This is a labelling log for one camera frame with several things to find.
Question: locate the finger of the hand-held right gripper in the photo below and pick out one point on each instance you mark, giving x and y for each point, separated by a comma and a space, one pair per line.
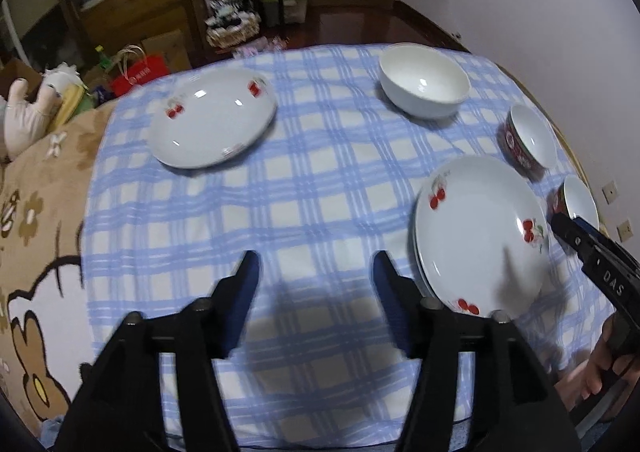
567, 232
595, 231

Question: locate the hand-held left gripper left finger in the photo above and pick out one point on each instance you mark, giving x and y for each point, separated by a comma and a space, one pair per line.
239, 312

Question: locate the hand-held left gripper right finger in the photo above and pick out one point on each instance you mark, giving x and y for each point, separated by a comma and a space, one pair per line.
395, 312

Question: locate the red patterned bowl white inside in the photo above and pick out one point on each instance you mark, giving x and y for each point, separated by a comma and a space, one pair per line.
575, 202

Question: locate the white cherry print plate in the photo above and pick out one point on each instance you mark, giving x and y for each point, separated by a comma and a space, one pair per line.
480, 237
418, 272
215, 122

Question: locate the red bowl with black emblem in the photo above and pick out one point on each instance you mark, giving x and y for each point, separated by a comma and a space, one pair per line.
530, 142

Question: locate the plain white bowl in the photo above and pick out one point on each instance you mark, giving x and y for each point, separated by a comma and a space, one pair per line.
425, 82

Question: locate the person's right hand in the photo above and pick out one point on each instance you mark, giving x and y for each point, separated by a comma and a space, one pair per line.
595, 372

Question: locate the blue checked blanket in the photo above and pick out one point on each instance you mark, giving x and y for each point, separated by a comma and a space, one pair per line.
310, 212

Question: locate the brown cartoon print blanket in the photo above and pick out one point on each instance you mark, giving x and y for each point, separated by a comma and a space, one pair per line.
45, 212

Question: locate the red paper bag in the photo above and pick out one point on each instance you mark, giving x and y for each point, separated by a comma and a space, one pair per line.
137, 72

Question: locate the yellow green cushion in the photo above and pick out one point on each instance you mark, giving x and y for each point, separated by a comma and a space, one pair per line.
75, 102

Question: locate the pink plastic packets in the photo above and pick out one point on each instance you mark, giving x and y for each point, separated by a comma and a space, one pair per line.
260, 44

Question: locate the cardboard box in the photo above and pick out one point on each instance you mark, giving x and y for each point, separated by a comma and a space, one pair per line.
167, 49
17, 74

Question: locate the wicker basket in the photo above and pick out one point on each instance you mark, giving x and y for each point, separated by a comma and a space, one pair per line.
232, 34

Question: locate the green bottle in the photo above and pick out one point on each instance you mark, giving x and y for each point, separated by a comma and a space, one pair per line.
102, 57

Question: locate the pink and white plush toy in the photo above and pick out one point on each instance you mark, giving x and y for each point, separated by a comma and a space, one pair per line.
25, 117

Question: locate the white spiky plush toy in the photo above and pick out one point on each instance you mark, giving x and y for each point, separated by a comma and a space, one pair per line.
62, 74

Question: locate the pile of socks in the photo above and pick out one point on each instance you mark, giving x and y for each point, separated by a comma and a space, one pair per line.
230, 12

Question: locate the clear plastic storage box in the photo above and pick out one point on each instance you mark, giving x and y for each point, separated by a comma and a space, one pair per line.
285, 7

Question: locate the wall socket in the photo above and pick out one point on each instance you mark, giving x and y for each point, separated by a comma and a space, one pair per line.
625, 231
609, 192

